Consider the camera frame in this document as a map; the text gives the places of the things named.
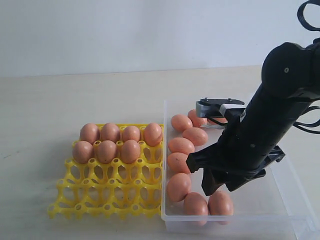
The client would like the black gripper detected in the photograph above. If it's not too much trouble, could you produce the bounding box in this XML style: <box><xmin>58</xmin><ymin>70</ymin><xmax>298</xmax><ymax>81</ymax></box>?
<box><xmin>186</xmin><ymin>86</ymin><xmax>308</xmax><ymax>196</ymax></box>

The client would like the brown egg sixteen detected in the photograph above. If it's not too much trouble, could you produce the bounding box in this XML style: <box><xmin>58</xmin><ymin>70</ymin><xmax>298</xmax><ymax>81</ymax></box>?
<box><xmin>208</xmin><ymin>190</ymin><xmax>234</xmax><ymax>216</ymax></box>

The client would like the brown egg four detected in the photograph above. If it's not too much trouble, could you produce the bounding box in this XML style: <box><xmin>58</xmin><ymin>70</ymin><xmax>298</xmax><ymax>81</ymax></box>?
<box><xmin>143</xmin><ymin>122</ymin><xmax>163</xmax><ymax>147</ymax></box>

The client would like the brown egg eleven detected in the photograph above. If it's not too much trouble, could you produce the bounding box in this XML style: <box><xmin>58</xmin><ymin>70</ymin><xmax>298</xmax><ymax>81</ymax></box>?
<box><xmin>120</xmin><ymin>139</ymin><xmax>141</xmax><ymax>164</ymax></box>

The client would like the brown egg three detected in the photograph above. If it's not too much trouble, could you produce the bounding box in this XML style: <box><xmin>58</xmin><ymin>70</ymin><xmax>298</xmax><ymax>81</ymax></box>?
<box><xmin>122</xmin><ymin>125</ymin><xmax>141</xmax><ymax>142</ymax></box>

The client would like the brown egg fourteen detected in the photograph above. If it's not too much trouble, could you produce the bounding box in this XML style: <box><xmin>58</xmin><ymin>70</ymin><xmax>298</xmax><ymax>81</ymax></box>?
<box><xmin>96</xmin><ymin>140</ymin><xmax>118</xmax><ymax>164</ymax></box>

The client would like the brown egg two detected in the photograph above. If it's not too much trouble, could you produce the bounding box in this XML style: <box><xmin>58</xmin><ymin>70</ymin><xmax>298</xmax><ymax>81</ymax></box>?
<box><xmin>100</xmin><ymin>122</ymin><xmax>121</xmax><ymax>143</ymax></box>

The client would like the brown egg one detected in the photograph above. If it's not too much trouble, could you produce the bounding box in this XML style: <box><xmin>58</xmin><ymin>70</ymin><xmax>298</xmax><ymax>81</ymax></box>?
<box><xmin>79</xmin><ymin>123</ymin><xmax>100</xmax><ymax>144</ymax></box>

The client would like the brown egg eight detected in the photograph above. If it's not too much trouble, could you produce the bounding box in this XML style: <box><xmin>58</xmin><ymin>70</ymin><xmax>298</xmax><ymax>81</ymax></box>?
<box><xmin>72</xmin><ymin>141</ymin><xmax>94</xmax><ymax>164</ymax></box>

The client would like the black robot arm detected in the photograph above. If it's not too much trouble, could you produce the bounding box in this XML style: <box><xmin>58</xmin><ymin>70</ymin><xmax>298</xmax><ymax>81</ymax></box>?
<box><xmin>186</xmin><ymin>41</ymin><xmax>320</xmax><ymax>196</ymax></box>

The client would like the brown egg fifteen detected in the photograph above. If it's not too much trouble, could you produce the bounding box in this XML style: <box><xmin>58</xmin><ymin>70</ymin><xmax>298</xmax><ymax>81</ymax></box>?
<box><xmin>183</xmin><ymin>192</ymin><xmax>209</xmax><ymax>216</ymax></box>

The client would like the brown egg thirteen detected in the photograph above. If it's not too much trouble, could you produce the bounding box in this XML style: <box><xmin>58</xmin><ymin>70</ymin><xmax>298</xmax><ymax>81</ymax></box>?
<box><xmin>166</xmin><ymin>173</ymin><xmax>192</xmax><ymax>203</ymax></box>

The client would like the brown egg twelve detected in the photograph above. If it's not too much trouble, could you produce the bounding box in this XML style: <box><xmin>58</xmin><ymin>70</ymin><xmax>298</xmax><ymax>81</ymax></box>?
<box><xmin>167</xmin><ymin>152</ymin><xmax>191</xmax><ymax>174</ymax></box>

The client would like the brown egg seven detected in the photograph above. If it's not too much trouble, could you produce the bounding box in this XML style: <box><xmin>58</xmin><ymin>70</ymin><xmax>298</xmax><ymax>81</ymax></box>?
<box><xmin>182</xmin><ymin>127</ymin><xmax>209</xmax><ymax>147</ymax></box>

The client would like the clear plastic container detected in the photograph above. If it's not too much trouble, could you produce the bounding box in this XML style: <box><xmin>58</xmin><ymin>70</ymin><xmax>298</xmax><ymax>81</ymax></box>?
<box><xmin>161</xmin><ymin>92</ymin><xmax>318</xmax><ymax>238</ymax></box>

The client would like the brown egg ten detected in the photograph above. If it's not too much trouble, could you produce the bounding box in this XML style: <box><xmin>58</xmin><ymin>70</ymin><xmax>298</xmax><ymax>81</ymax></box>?
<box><xmin>168</xmin><ymin>137</ymin><xmax>195</xmax><ymax>155</ymax></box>

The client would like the brown egg nine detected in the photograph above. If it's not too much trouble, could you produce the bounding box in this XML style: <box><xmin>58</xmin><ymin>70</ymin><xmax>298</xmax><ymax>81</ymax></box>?
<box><xmin>207</xmin><ymin>117</ymin><xmax>228</xmax><ymax>125</ymax></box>

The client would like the brown egg five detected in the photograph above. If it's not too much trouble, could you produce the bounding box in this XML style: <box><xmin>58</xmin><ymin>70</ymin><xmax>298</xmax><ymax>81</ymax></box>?
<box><xmin>187</xmin><ymin>109</ymin><xmax>208</xmax><ymax>128</ymax></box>

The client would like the brown egg six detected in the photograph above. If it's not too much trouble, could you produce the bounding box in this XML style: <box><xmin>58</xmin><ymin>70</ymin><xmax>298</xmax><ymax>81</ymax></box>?
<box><xmin>170</xmin><ymin>114</ymin><xmax>193</xmax><ymax>133</ymax></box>

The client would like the yellow plastic egg tray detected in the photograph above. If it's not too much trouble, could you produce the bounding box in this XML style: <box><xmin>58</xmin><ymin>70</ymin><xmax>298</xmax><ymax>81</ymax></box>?
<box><xmin>47</xmin><ymin>139</ymin><xmax>164</xmax><ymax>219</ymax></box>

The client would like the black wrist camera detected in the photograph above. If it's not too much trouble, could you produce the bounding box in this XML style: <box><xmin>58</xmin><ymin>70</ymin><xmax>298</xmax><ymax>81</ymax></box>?
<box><xmin>195</xmin><ymin>97</ymin><xmax>246</xmax><ymax>118</ymax></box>

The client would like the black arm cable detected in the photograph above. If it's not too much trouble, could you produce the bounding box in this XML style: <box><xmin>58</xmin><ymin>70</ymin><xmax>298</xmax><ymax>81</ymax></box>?
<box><xmin>296</xmin><ymin>0</ymin><xmax>320</xmax><ymax>133</ymax></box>

